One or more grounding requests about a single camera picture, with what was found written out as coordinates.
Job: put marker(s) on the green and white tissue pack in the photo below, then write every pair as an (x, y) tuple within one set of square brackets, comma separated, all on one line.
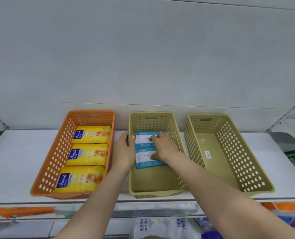
[(150, 209)]

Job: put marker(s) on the olive plastic basket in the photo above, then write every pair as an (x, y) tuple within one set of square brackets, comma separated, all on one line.
[(152, 179), (217, 156)]

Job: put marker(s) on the orange plastic basket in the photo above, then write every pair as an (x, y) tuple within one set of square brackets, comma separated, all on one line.
[(62, 195)]

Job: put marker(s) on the orange paper roll pack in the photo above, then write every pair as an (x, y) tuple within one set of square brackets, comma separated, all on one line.
[(23, 211), (284, 207)]

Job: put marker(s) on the person's left hand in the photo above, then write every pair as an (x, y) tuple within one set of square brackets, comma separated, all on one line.
[(125, 156)]

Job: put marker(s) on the blue tissue pack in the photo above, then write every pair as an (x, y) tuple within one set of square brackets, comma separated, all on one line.
[(209, 231)]

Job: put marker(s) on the white bag blue print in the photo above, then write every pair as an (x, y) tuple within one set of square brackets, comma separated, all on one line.
[(162, 227)]

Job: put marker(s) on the person's right hand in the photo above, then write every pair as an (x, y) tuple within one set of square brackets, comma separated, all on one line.
[(166, 149)]

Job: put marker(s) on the person's left forearm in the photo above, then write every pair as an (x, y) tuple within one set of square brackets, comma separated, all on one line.
[(95, 209)]

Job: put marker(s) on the person's right forearm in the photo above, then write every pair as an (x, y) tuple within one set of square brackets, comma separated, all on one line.
[(224, 204)]

